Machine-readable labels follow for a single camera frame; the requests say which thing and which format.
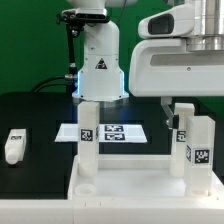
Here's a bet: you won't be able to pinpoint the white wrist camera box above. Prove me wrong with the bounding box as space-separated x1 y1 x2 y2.
138 4 195 39

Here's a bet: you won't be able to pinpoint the white marker base plate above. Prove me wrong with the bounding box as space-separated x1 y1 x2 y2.
55 123 147 143

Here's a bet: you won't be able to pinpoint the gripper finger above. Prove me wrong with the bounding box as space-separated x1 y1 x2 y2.
161 97 179 129

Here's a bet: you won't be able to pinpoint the white desk top tray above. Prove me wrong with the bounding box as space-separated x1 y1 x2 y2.
67 153 224 201

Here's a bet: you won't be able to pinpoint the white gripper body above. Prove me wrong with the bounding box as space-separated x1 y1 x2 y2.
129 38 224 97

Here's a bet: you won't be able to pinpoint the black cables at base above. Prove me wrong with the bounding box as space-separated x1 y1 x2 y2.
31 75 73 94

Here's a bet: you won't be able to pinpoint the black camera on stand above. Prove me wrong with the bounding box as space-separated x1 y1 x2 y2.
56 8 110 94

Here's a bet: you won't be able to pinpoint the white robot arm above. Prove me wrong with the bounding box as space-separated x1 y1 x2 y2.
62 0 224 102

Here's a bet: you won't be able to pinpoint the white L-shaped obstacle fence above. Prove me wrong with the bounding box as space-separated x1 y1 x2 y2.
0 173 224 224

